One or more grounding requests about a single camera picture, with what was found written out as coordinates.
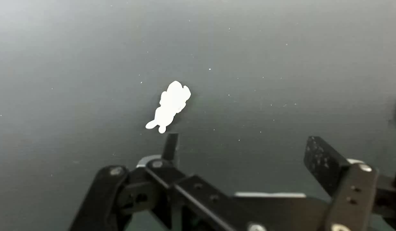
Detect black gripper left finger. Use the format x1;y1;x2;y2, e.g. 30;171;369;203
69;134;233;231

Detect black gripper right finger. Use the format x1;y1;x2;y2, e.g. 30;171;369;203
304;136;396;231

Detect small white plush toy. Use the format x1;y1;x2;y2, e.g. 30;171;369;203
146;81;192;134

